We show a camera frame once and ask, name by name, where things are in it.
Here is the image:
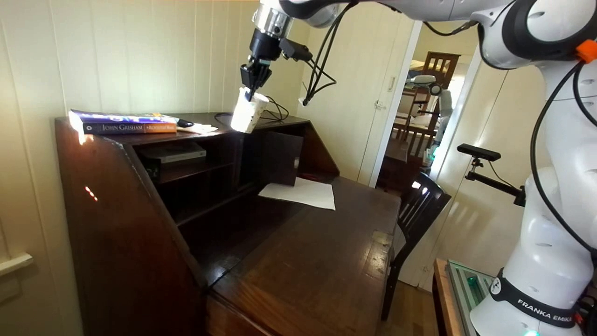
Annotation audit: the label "black stereo camera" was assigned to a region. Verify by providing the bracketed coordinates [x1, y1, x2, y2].
[458, 142, 505, 163]

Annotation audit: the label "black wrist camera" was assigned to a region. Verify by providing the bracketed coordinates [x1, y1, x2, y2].
[281, 38, 314, 64]

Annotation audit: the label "loose white papers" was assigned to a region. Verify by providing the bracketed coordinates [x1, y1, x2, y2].
[176, 122, 221, 136]

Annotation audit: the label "green board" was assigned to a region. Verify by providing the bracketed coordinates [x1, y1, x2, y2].
[449, 260, 503, 321]

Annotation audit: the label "brown wooden dining chair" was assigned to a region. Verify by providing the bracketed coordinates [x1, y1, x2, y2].
[391, 51, 464, 161]

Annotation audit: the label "blue book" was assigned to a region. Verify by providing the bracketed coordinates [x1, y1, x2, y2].
[68, 108, 182, 127]

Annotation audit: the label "flat black device on shelf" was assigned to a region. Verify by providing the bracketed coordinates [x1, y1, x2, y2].
[141, 142, 210, 166]

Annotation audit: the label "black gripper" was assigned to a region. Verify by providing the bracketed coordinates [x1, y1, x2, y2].
[240, 28, 285, 103]

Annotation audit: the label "white wall fixture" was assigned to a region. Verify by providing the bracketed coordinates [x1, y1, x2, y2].
[0, 250, 36, 280]

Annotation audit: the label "wooden side table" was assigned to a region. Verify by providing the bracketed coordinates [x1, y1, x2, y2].
[432, 256, 477, 336]

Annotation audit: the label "white door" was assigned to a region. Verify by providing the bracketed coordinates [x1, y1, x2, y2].
[298, 2, 426, 189]

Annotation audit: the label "white paper sheet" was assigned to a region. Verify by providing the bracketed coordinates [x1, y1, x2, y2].
[258, 176, 339, 213]

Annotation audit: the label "dark wooden chair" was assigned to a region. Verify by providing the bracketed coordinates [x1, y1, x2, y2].
[380, 172, 454, 323]

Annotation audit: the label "brown book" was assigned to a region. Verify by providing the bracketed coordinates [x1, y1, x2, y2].
[83, 122, 180, 136]

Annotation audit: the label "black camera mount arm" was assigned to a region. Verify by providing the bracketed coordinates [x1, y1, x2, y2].
[464, 157, 529, 209]

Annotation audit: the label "dark wooden secretary cabinet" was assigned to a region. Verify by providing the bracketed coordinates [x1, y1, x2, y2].
[53, 110, 404, 336]

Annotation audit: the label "white paper coffee cup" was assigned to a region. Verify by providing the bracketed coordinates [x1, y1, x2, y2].
[229, 86, 273, 136]

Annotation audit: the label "black box in cabinet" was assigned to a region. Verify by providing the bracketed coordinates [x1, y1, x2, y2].
[260, 129, 307, 187]

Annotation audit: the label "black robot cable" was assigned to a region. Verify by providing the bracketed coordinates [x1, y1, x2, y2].
[301, 0, 363, 108]

